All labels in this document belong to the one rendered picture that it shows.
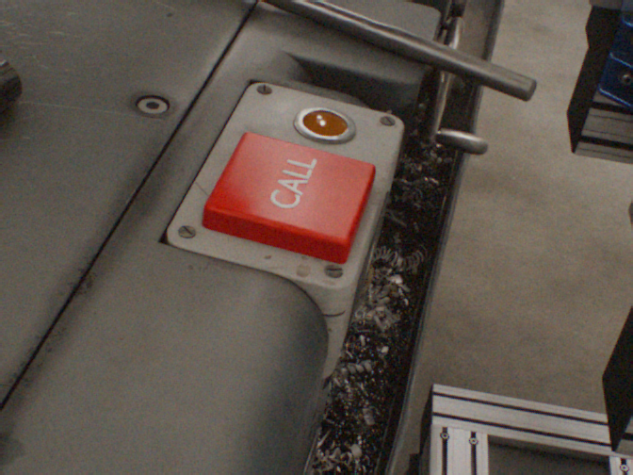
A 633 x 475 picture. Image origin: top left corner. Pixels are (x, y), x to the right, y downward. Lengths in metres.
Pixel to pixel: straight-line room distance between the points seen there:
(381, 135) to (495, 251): 2.08
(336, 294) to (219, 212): 0.06
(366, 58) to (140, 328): 0.23
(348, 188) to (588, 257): 2.21
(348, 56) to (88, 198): 0.18
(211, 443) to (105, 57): 0.24
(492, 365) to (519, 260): 0.35
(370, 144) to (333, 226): 0.08
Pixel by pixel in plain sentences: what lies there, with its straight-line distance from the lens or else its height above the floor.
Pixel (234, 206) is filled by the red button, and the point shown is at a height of 1.27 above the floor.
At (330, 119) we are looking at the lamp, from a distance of 0.54.
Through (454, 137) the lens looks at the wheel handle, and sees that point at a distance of 1.61.
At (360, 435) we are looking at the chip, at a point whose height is 0.58.
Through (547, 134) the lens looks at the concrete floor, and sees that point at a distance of 3.07.
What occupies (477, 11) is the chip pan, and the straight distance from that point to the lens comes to 2.33.
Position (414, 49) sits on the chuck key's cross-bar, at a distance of 0.61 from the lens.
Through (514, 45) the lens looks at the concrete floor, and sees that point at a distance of 3.45.
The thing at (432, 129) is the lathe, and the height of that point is 0.71.
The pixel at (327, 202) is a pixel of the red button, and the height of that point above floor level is 1.27.
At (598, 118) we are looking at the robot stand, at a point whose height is 0.90.
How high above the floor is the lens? 1.55
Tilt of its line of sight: 38 degrees down
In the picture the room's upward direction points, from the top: 11 degrees clockwise
